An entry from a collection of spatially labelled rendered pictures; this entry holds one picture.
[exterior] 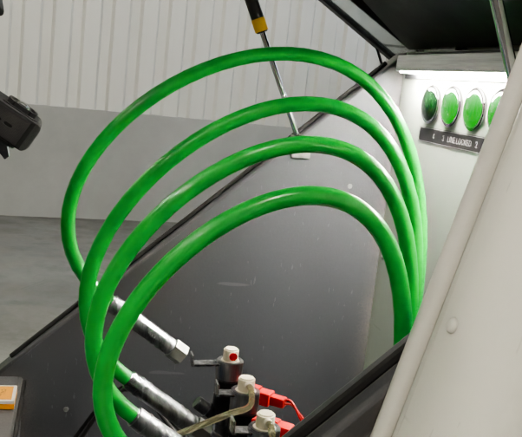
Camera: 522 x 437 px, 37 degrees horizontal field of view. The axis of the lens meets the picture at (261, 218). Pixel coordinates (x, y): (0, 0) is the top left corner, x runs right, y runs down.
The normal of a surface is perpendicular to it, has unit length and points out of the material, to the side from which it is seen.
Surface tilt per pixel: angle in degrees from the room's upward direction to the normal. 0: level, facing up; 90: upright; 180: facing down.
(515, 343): 76
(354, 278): 90
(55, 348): 90
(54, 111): 90
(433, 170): 90
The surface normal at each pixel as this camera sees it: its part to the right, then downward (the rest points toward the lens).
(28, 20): 0.35, 0.19
